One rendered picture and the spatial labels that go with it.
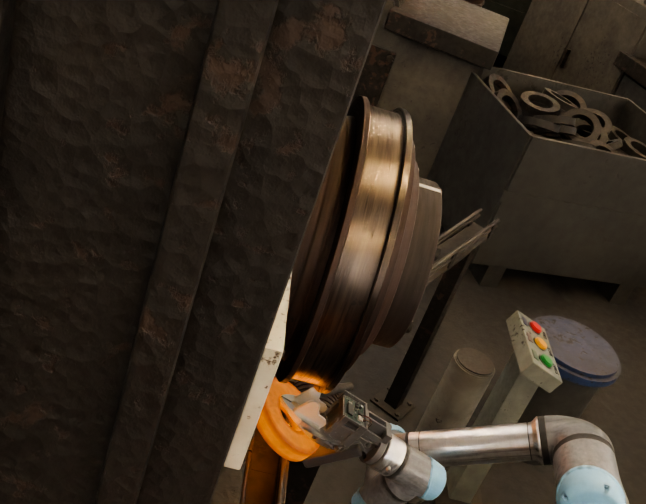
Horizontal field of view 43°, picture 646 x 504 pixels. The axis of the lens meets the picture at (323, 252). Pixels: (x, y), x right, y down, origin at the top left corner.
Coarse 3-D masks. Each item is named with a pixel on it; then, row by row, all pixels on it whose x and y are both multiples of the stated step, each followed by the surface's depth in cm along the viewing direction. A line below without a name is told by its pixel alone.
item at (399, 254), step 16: (416, 176) 123; (416, 192) 121; (416, 208) 120; (400, 224) 114; (400, 240) 114; (400, 256) 117; (400, 272) 118; (384, 288) 114; (384, 304) 118; (368, 336) 118
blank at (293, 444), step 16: (272, 384) 151; (288, 384) 155; (272, 400) 148; (272, 416) 145; (288, 416) 154; (272, 432) 143; (288, 432) 146; (272, 448) 144; (288, 448) 144; (304, 448) 147
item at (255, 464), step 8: (256, 432) 157; (256, 440) 156; (264, 440) 156; (256, 448) 154; (264, 448) 154; (256, 456) 152; (264, 456) 153; (272, 456) 153; (256, 464) 150; (264, 464) 151; (272, 464) 152; (264, 472) 150; (272, 472) 150
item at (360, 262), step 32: (384, 128) 119; (384, 160) 115; (384, 192) 112; (352, 224) 111; (384, 224) 111; (352, 256) 111; (384, 256) 110; (352, 288) 111; (320, 320) 113; (352, 320) 113; (320, 352) 117; (352, 352) 115; (320, 384) 127
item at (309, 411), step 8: (280, 400) 149; (312, 400) 148; (288, 408) 149; (296, 408) 149; (304, 408) 148; (312, 408) 148; (296, 416) 149; (304, 416) 149; (312, 416) 149; (320, 416) 149; (312, 424) 150; (320, 424) 150
